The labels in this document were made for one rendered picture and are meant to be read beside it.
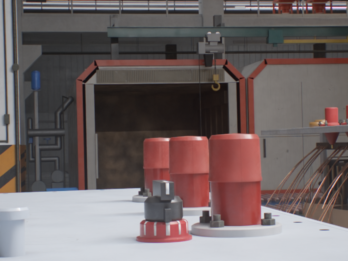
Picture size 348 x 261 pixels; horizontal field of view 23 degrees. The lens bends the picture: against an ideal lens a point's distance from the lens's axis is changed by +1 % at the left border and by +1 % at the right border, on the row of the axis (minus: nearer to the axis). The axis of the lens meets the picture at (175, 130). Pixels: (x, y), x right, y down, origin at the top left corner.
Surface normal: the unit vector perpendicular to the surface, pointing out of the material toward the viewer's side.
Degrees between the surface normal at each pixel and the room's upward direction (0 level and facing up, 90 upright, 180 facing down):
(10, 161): 90
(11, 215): 90
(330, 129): 90
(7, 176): 90
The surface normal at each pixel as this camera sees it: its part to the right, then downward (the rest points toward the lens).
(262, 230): 0.50, -0.03
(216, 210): -0.76, 0.02
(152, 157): -0.45, -0.02
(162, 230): -0.04, -0.04
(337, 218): -0.97, 0.02
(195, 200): 0.22, -0.01
